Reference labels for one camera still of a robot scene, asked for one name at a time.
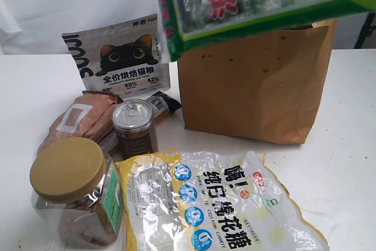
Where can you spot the brown paper-wrapped package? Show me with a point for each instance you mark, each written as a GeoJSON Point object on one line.
{"type": "Point", "coordinates": [90, 116]}

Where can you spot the clear can with pull-tab lid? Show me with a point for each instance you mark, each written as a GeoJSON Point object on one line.
{"type": "Point", "coordinates": [134, 125]}

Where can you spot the brown paper bag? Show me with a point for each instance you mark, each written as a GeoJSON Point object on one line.
{"type": "Point", "coordinates": [265, 87]}

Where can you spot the plastic jar with gold lid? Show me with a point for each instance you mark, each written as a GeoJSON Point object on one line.
{"type": "Point", "coordinates": [77, 192]}

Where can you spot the cat food pouch black cat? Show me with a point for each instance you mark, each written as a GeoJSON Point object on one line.
{"type": "Point", "coordinates": [126, 59]}

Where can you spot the black stand in background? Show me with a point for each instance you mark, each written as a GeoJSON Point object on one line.
{"type": "Point", "coordinates": [366, 31]}

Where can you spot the black and orange snack bar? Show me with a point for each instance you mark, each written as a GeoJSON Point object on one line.
{"type": "Point", "coordinates": [163, 106]}

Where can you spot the white cotton candy sugar bag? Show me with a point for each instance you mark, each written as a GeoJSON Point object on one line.
{"type": "Point", "coordinates": [206, 201]}

